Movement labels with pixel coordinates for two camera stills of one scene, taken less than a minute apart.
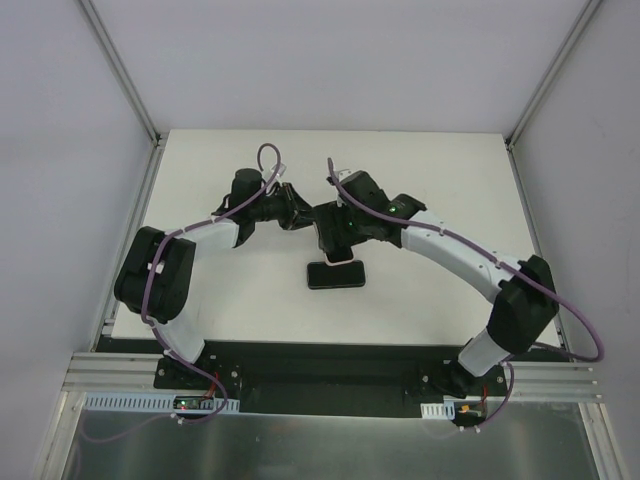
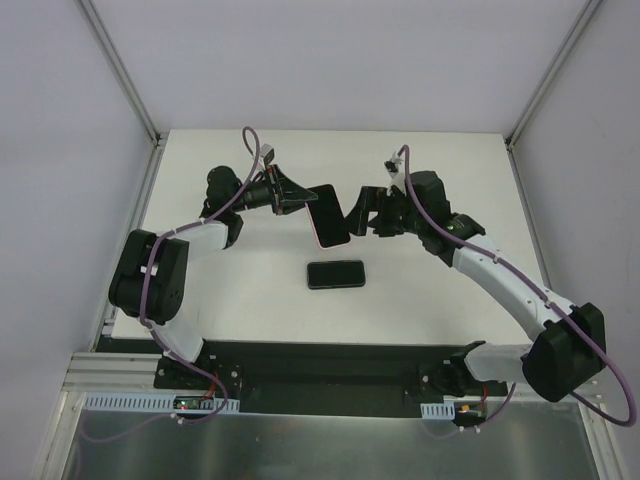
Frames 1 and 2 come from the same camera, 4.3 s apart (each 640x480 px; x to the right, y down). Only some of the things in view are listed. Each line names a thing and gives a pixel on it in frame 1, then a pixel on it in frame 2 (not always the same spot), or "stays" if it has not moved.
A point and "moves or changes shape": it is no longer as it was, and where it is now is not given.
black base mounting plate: [330, 377] stays
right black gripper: [333, 240] to [381, 211]
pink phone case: [339, 257] moves or changes shape
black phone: [321, 275] stays
